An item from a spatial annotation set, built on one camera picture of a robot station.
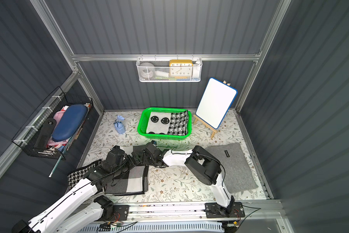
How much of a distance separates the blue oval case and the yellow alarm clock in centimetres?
55

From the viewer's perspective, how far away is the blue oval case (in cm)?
63

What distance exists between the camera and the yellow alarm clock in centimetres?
88
